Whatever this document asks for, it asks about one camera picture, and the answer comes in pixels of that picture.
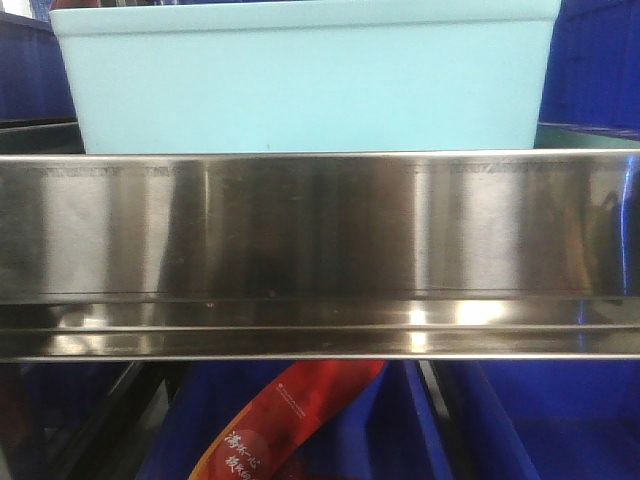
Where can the dark blue bin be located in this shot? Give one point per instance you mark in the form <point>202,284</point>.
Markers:
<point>592,77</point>
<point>548,419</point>
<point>388,432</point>
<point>34,84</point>

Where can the dark blue bin lower right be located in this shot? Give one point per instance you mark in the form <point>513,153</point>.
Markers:
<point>548,419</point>

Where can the dark blue bin upper right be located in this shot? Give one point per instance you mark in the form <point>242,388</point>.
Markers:
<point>592,77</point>

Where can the dark blue bin lower centre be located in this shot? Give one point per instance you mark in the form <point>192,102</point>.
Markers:
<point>388,432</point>

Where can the red snack bag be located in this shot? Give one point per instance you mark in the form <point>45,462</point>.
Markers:
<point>282,416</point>

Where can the stainless steel shelf rail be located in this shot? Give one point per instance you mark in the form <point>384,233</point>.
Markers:
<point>435,255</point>

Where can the dark blue bin upper left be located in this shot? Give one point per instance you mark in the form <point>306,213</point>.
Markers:
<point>34,84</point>

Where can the light blue plastic bin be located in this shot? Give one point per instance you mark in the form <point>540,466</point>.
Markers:
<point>307,76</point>

